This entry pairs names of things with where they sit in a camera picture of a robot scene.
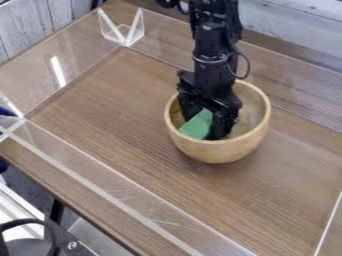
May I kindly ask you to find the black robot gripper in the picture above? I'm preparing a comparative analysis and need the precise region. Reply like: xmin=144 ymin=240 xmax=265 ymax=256
xmin=177 ymin=56 xmax=241 ymax=140

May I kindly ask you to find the green rectangular block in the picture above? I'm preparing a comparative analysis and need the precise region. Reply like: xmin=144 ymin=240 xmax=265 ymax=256
xmin=178 ymin=109 xmax=212 ymax=140

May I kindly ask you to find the light brown wooden bowl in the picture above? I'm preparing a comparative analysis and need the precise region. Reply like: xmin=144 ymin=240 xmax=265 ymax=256
xmin=162 ymin=80 xmax=271 ymax=164

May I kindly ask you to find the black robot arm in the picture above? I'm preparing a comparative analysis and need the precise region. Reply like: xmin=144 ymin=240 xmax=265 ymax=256
xmin=154 ymin=0 xmax=243 ymax=140

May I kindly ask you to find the black table leg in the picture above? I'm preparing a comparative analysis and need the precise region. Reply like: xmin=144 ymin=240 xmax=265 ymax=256
xmin=49 ymin=199 xmax=64 ymax=224

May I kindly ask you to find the blue object at left edge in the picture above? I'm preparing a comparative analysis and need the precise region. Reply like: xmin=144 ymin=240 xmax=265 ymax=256
xmin=0 ymin=106 xmax=15 ymax=117

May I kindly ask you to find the clear acrylic tray enclosure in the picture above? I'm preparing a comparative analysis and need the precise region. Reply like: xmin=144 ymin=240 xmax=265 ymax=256
xmin=0 ymin=2 xmax=342 ymax=256

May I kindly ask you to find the black cable loop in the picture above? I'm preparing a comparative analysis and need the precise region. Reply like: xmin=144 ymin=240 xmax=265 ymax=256
xmin=0 ymin=218 xmax=61 ymax=256

